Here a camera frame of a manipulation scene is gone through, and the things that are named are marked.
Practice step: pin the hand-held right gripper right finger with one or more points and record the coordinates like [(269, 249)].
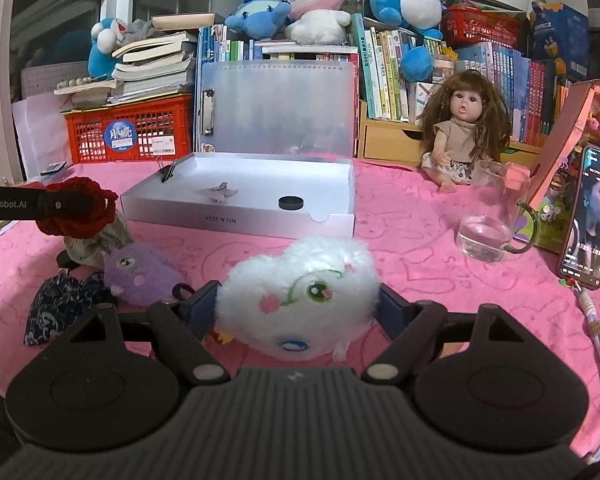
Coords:
[(387, 312)]

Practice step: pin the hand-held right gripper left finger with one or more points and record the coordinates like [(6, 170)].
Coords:
[(200, 310)]

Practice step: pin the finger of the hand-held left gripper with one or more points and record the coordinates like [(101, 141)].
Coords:
[(20, 202)]

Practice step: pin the purple plush toy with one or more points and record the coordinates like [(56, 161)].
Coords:
[(140, 272)]

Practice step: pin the red crochet flower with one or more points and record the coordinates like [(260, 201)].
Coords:
[(101, 195)]

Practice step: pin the green checked fabric hat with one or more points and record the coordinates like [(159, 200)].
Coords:
[(92, 247)]

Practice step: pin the white fluffy plush toy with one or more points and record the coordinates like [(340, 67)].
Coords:
[(290, 280)]

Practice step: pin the white cardboard box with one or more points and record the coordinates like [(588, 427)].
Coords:
[(240, 222)]

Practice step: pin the blue patterned cloth pouch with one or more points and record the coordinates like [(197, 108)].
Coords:
[(55, 310)]

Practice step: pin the small dark phone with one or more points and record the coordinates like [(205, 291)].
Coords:
[(53, 167)]

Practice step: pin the pink printed tablecloth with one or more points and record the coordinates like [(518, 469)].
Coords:
[(420, 270)]

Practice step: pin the white paper sheet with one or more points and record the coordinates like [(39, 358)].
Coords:
[(37, 135)]

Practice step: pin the red plastic crate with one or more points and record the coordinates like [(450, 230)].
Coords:
[(90, 135)]

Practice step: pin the silver hair clip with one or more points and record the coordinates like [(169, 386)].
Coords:
[(216, 191)]

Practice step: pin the white perforated board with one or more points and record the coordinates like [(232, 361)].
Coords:
[(50, 82)]

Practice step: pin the black binder clip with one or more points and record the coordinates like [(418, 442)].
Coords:
[(167, 171)]

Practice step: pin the black round cap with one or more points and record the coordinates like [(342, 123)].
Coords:
[(296, 202)]

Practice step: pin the blue white cat plush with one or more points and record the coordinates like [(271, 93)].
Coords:
[(100, 55)]

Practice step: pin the wooden drawer organizer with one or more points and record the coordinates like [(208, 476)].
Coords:
[(385, 140)]

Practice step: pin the stack of books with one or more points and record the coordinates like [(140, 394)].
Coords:
[(150, 65)]

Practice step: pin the brown-haired doll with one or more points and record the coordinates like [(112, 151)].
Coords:
[(460, 135)]

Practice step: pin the grey cloth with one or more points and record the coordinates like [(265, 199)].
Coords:
[(140, 29)]

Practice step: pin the translucent plastic folder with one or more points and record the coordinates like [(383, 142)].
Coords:
[(280, 105)]

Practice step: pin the smartphone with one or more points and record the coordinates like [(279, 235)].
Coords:
[(590, 210)]

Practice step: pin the row of green-spined books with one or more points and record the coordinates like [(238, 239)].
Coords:
[(385, 70)]

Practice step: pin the row of thin books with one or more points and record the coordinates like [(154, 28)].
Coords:
[(240, 50)]

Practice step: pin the small blue plush toy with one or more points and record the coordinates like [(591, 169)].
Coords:
[(255, 17)]

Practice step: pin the red plastic basket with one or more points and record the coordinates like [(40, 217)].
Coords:
[(480, 27)]

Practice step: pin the large blue plush toy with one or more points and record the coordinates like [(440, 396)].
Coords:
[(405, 0)]

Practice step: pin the blue printed carton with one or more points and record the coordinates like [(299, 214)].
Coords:
[(560, 35)]

